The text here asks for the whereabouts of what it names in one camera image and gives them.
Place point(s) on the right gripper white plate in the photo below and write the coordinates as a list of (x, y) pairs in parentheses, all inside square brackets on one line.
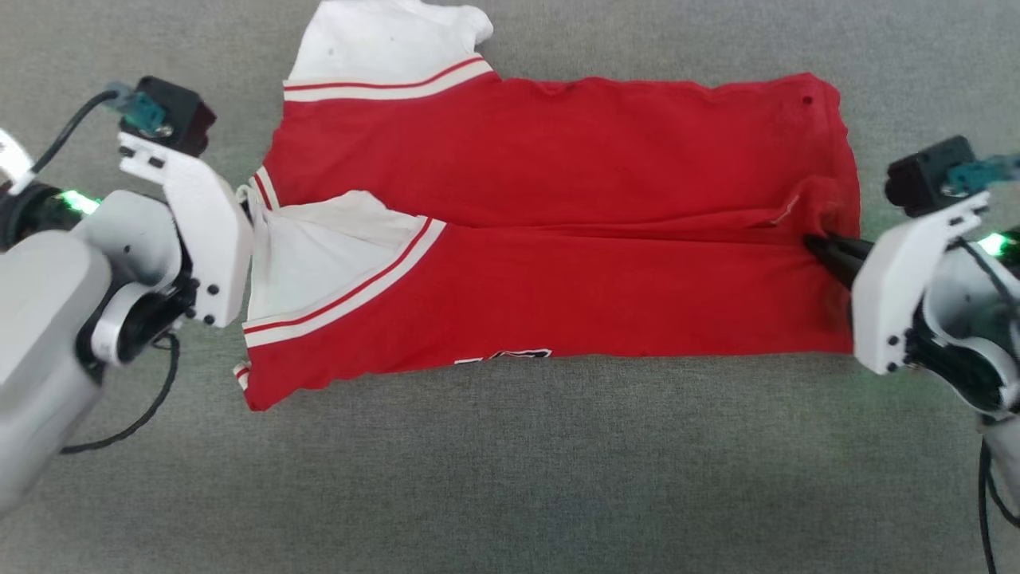
[(888, 295)]

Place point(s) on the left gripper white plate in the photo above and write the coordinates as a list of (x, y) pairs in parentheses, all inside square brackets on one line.
[(215, 239)]

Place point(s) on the red and white garment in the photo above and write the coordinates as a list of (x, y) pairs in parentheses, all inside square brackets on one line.
[(558, 159)]

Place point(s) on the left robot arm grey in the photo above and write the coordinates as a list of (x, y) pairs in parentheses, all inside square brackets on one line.
[(40, 319)]

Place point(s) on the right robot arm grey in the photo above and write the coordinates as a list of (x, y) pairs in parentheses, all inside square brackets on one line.
[(972, 319)]

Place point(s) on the white paper label tag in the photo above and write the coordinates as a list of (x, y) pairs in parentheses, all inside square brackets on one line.
[(12, 159)]

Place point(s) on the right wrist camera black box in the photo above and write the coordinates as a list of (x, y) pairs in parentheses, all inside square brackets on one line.
[(920, 175)]

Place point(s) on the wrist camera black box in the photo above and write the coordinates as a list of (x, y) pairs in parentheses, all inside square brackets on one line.
[(920, 175), (179, 112)]

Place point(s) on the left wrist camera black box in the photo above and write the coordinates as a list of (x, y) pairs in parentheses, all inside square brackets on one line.
[(179, 112)]

